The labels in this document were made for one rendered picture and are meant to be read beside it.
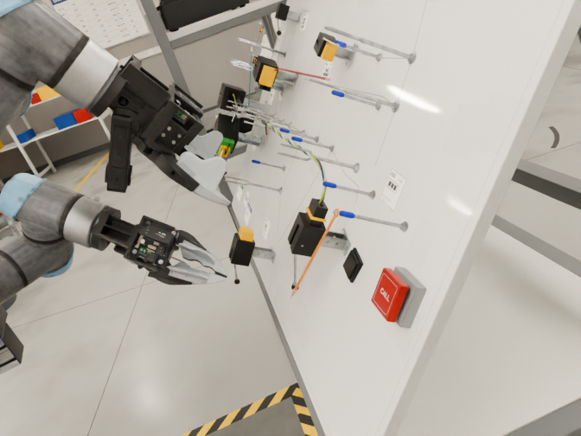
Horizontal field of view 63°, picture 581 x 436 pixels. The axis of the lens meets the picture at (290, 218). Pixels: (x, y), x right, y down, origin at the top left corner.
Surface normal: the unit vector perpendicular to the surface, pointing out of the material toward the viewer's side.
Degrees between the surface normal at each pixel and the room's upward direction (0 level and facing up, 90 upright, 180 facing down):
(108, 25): 90
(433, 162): 54
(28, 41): 96
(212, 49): 90
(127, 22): 90
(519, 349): 0
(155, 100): 101
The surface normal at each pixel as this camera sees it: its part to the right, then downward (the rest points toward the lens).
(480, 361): -0.30, -0.85
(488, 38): -0.92, -0.18
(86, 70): 0.48, 0.19
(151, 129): 0.18, 0.57
